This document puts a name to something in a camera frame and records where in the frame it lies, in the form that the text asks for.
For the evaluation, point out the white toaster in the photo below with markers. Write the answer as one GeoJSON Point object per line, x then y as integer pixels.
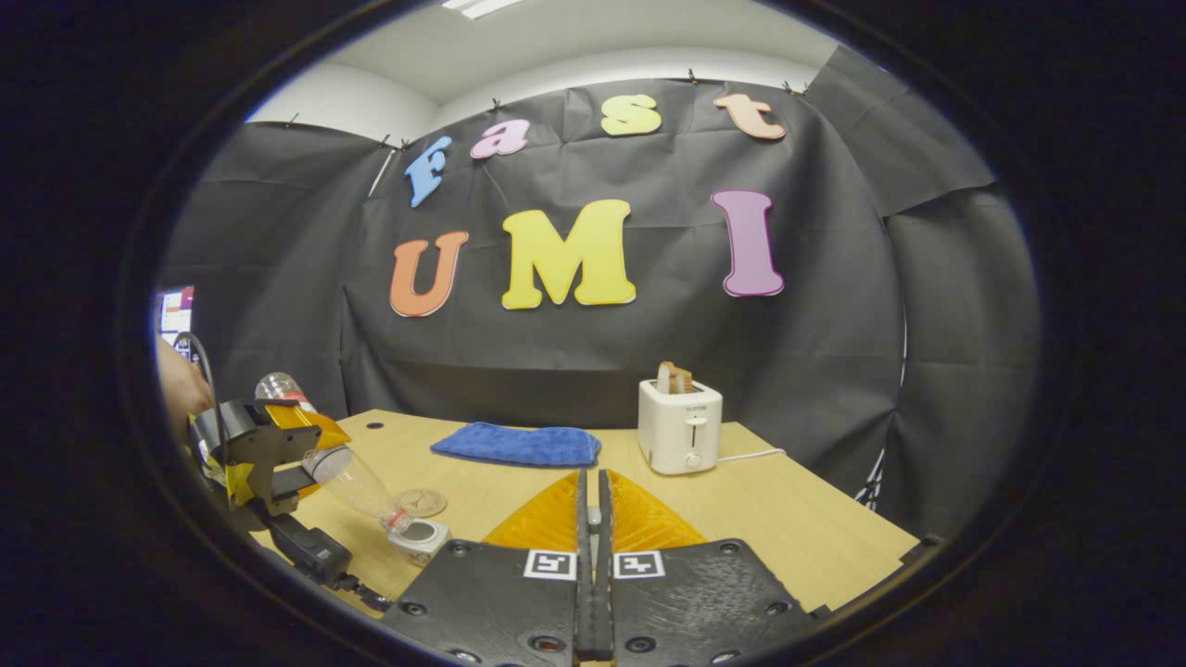
{"type": "Point", "coordinates": [676, 426]}

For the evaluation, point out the clear plastic water bottle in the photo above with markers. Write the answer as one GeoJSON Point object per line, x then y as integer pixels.
{"type": "Point", "coordinates": [357, 482]}

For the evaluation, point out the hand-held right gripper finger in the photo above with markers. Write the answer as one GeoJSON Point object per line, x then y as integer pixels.
{"type": "Point", "coordinates": [583, 602]}
{"type": "Point", "coordinates": [603, 602]}

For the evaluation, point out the ceiling light panel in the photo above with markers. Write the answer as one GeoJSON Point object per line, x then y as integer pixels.
{"type": "Point", "coordinates": [477, 6]}

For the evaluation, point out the round cork coaster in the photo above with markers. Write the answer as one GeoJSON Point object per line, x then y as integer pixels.
{"type": "Point", "coordinates": [426, 502]}

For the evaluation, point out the white teacup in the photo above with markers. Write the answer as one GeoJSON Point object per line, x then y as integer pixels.
{"type": "Point", "coordinates": [422, 547]}

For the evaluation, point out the blue towel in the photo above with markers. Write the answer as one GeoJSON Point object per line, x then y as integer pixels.
{"type": "Point", "coordinates": [519, 445]}

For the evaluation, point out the bread slice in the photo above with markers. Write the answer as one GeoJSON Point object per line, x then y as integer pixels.
{"type": "Point", "coordinates": [672, 378]}

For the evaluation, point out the computer monitor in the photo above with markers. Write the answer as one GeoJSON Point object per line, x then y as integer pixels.
{"type": "Point", "coordinates": [174, 310]}

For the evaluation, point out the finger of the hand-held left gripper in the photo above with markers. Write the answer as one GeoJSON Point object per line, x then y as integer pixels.
{"type": "Point", "coordinates": [292, 484]}
{"type": "Point", "coordinates": [310, 424]}

